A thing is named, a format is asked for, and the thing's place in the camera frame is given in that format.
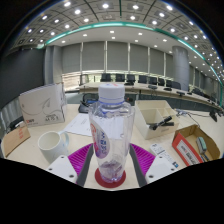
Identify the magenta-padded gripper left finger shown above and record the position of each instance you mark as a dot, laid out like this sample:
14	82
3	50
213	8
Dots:
79	158

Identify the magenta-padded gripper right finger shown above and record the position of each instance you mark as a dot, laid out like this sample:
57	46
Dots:
144	159

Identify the clear plastic water bottle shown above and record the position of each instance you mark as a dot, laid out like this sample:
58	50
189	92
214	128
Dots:
111	130

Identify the small white remote control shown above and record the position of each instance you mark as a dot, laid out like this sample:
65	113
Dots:
160	150

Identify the white ceramic mug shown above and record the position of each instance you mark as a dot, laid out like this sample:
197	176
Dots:
50	146

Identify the white printed paper sheet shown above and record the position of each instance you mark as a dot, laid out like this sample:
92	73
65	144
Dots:
79	125

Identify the black marker pen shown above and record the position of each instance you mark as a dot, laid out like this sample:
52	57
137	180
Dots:
163	122

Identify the brown box with red side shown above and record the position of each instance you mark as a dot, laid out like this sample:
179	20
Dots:
186	151

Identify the small open white box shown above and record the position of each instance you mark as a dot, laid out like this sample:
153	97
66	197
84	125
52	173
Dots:
148	115

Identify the grey-green whiteboard eraser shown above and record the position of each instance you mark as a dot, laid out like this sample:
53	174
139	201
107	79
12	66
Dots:
201	145

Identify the large white cardboard box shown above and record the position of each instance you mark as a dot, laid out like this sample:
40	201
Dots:
41	106

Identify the brown kraft paper envelope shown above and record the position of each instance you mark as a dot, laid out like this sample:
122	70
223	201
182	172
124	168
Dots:
15	140

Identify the row of black office chairs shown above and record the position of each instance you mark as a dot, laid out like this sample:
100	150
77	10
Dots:
143	79

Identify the round ceiling lights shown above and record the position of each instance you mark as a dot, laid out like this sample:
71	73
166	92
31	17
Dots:
105	5

